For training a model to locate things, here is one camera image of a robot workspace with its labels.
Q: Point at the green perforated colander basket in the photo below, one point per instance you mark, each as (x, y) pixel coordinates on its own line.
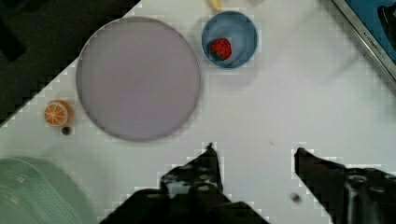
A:
(37, 192)

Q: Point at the large grey round plate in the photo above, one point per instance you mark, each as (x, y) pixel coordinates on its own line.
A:
(138, 79)

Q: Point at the silver black toaster oven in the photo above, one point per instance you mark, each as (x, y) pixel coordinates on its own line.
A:
(374, 23)

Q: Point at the red strawberry in bowl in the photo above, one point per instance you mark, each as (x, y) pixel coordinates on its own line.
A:
(221, 49)

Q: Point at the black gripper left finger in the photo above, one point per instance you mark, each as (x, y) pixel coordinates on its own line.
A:
(188, 194)

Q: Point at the orange slice toy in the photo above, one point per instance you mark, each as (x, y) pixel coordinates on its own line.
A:
(58, 113)

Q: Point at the small blue bowl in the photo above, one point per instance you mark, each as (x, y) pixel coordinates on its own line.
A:
(239, 29)

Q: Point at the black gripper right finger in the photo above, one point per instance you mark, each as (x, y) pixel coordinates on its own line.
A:
(349, 195)

